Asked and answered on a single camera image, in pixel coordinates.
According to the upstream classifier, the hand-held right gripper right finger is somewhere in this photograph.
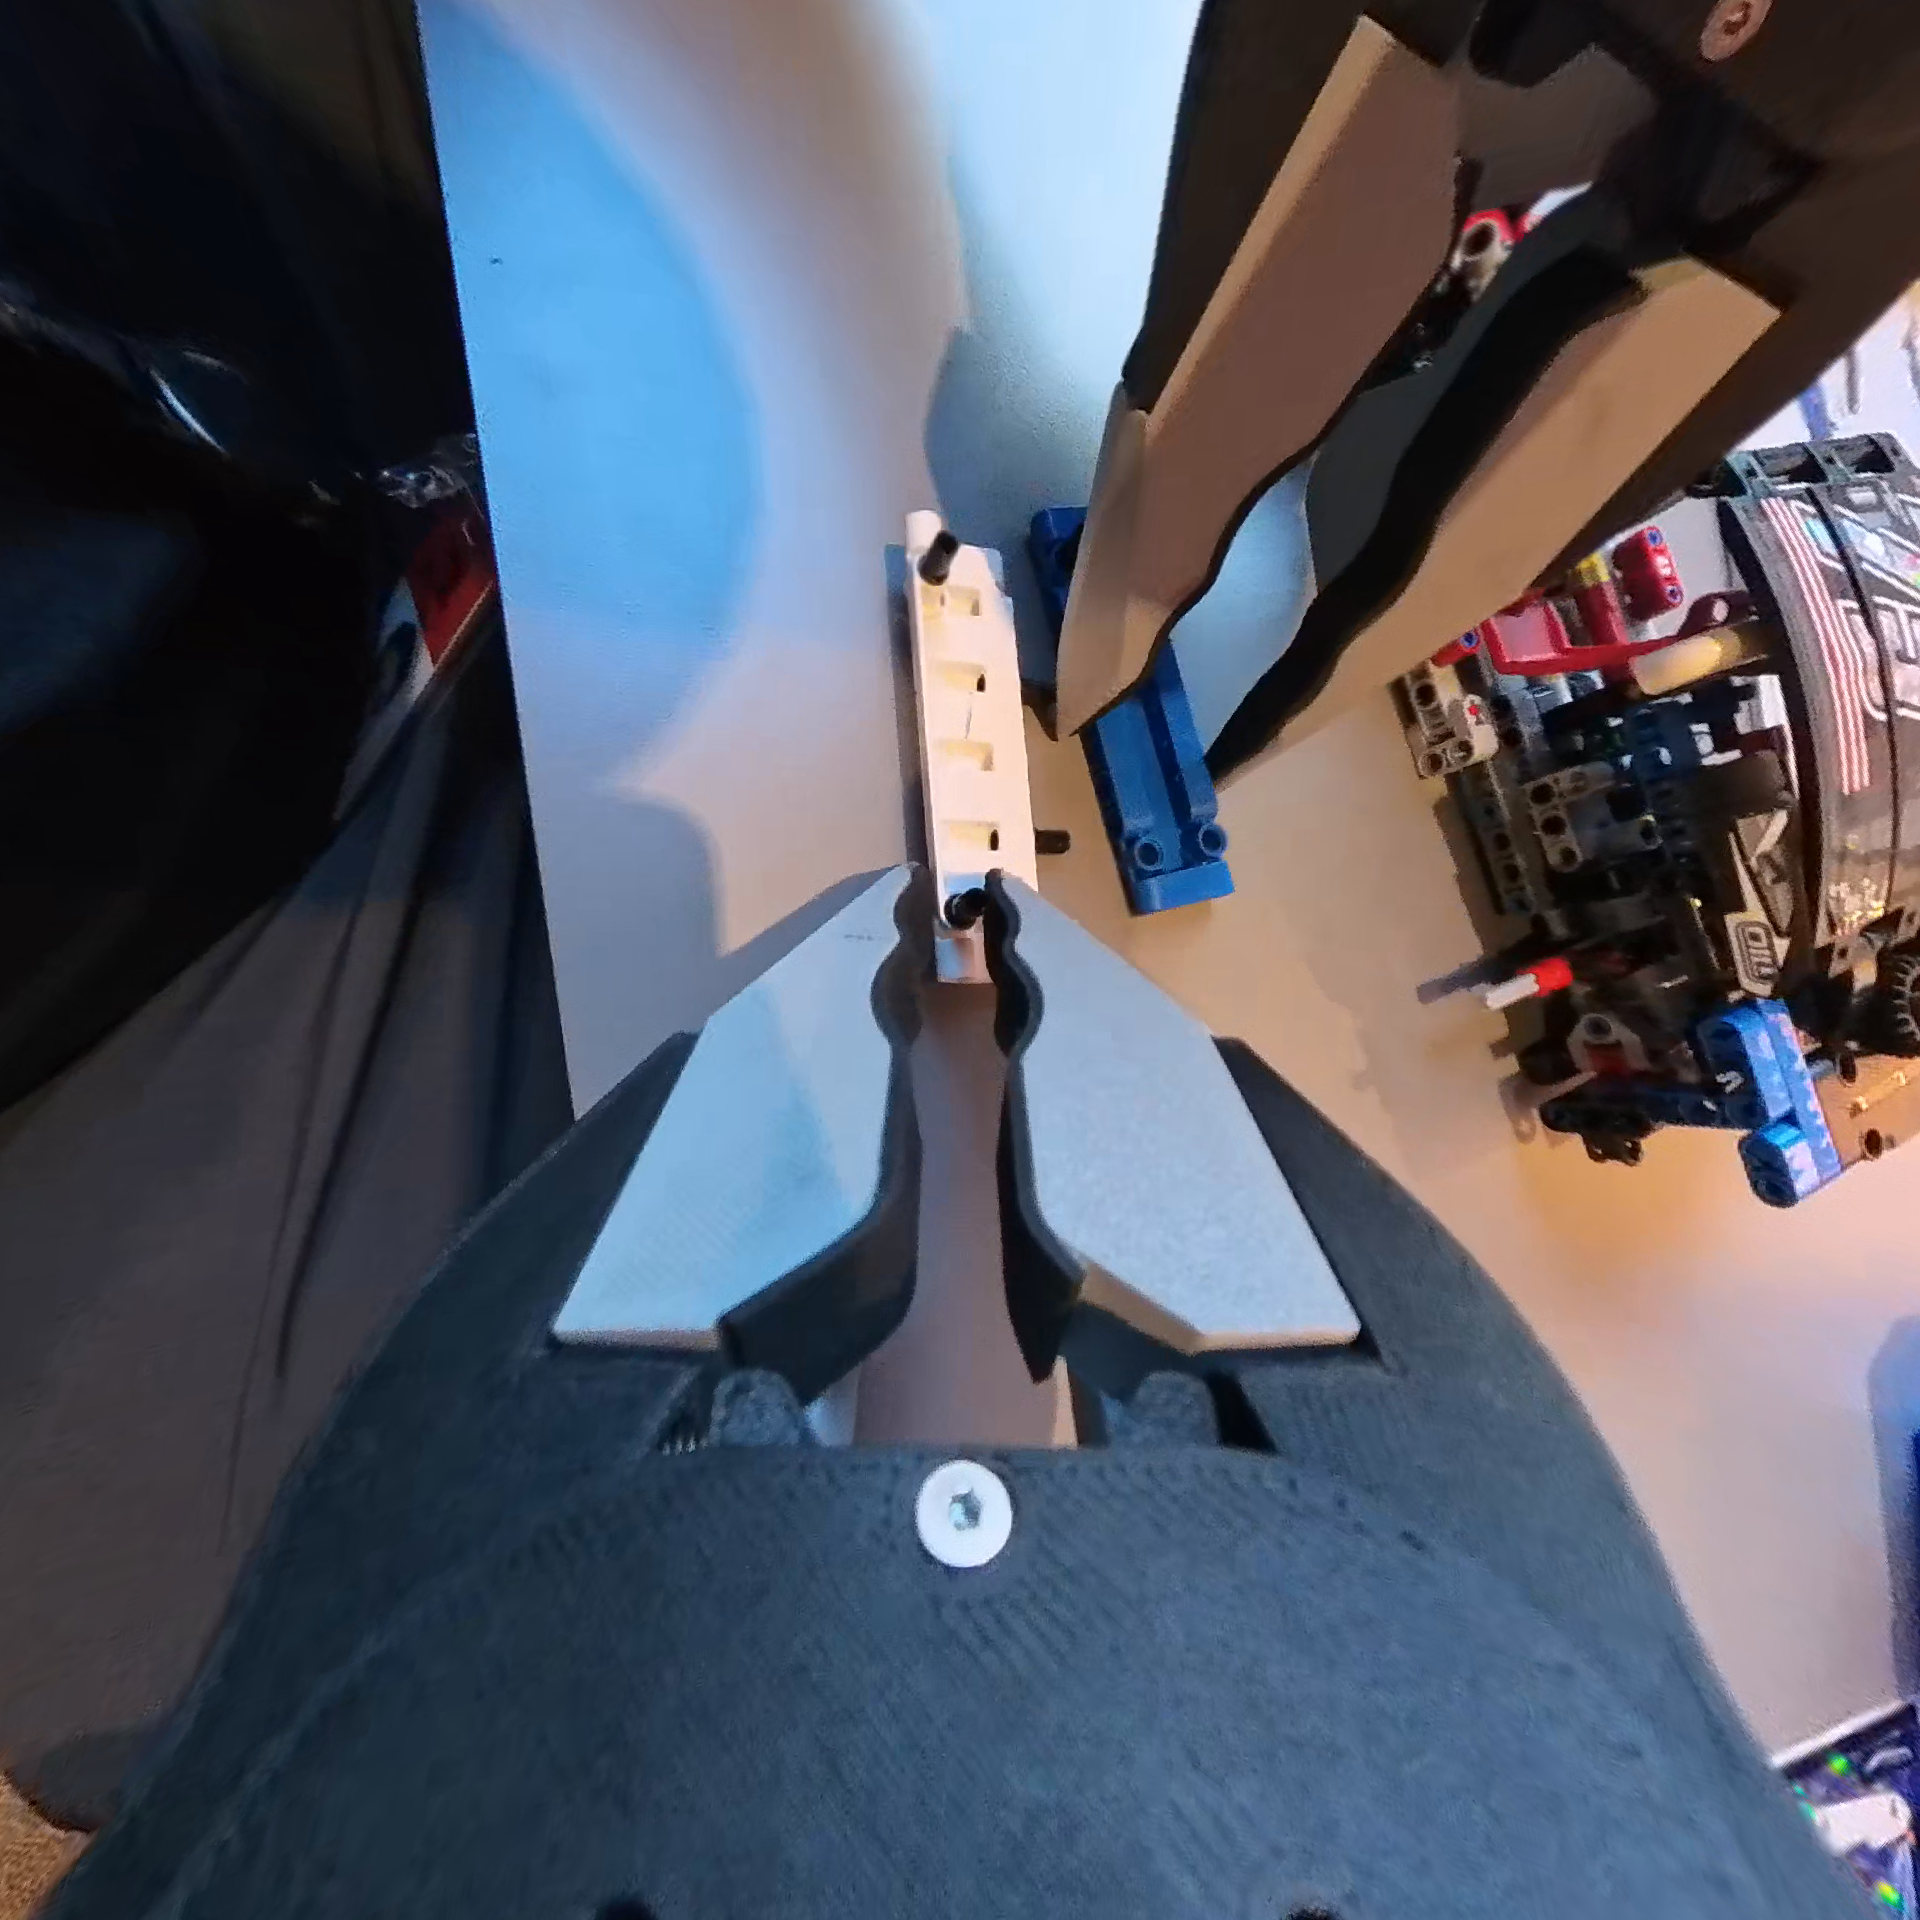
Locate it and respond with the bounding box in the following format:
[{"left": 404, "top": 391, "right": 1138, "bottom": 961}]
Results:
[{"left": 983, "top": 871, "right": 1364, "bottom": 1382}]

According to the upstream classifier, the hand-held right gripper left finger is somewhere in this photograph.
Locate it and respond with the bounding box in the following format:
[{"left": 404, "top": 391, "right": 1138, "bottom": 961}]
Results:
[{"left": 553, "top": 862, "right": 921, "bottom": 1405}]

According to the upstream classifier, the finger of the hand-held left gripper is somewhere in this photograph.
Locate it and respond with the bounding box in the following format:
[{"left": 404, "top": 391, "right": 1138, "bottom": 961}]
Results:
[
  {"left": 1206, "top": 194, "right": 1788, "bottom": 786},
  {"left": 1055, "top": 18, "right": 1468, "bottom": 740}
]

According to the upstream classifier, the blue toy brick panel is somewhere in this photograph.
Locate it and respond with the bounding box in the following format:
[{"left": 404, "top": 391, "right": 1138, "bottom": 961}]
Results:
[{"left": 1026, "top": 505, "right": 1237, "bottom": 918}]

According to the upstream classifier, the white toy brick panel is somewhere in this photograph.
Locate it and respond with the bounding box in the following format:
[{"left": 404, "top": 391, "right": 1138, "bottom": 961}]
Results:
[{"left": 885, "top": 510, "right": 1041, "bottom": 988}]

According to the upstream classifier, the light grey desk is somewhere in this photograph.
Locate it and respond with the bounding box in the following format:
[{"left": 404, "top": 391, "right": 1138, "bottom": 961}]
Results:
[{"left": 412, "top": 0, "right": 1920, "bottom": 1759}]

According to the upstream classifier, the toy brick car model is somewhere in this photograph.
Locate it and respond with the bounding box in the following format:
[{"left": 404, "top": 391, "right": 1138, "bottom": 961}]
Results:
[{"left": 1387, "top": 194, "right": 1920, "bottom": 1211}]

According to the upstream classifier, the person's torso in dark clothing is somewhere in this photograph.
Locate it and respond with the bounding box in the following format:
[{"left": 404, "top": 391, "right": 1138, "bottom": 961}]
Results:
[{"left": 0, "top": 0, "right": 572, "bottom": 1833}]

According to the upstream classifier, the colourful printed sheet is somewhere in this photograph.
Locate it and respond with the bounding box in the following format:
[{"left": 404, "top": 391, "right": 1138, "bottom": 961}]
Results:
[{"left": 1770, "top": 1702, "right": 1920, "bottom": 1920}]

